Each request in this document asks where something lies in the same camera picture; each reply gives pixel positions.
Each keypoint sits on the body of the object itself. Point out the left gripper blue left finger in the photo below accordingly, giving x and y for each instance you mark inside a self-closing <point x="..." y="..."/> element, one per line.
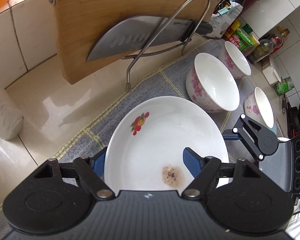
<point x="90" y="173"/>

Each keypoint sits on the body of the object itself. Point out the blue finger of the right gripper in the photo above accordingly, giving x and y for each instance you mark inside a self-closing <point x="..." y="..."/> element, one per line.
<point x="230" y="137"/>

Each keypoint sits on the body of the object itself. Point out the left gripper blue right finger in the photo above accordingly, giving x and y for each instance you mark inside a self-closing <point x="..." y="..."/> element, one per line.
<point x="204" y="171"/>

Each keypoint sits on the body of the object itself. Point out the white bowl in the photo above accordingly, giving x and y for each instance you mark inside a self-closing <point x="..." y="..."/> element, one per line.
<point x="234" y="61"/>
<point x="211" y="86"/>
<point x="258" y="108"/>

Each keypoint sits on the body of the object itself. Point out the white stained plate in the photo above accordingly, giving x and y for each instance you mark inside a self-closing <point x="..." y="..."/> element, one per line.
<point x="145" y="152"/>

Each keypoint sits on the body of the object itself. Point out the green label jar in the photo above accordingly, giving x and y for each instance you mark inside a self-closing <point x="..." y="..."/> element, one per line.
<point x="284" y="86"/>

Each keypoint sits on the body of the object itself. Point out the white plastic box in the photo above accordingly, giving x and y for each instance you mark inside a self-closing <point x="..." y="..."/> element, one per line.
<point x="270" y="72"/>

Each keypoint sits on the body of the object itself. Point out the grey blue checked towel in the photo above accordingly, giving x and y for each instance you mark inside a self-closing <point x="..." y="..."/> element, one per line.
<point x="65" y="121"/>

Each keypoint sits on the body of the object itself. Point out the green lidded paste tub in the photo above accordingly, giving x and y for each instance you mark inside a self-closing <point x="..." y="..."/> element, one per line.
<point x="241" y="39"/>

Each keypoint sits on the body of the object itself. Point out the red cap glass bottle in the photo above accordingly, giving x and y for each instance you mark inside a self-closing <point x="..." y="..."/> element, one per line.
<point x="265" y="48"/>

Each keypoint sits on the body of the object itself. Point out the right cling film roll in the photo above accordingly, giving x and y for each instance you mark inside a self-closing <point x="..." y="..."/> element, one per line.
<point x="11" y="117"/>

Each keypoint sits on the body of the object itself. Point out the small yellow lid jar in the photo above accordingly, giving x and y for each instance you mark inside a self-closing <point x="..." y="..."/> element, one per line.
<point x="254" y="39"/>

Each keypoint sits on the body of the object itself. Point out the yellow label oil bottle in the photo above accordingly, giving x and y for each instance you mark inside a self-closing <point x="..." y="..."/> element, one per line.
<point x="280" y="36"/>

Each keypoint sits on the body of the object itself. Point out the white clipped food bag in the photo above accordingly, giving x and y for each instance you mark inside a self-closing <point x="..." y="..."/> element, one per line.
<point x="223" y="19"/>

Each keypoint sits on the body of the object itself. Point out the steel santoku knife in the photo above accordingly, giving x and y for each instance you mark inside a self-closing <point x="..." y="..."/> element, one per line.
<point x="129" y="35"/>

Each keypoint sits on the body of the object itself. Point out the bamboo cutting board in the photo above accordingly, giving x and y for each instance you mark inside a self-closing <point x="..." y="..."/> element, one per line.
<point x="81" y="23"/>

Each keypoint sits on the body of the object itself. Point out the wire board stand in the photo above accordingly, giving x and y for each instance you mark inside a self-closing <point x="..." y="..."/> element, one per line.
<point x="170" y="30"/>

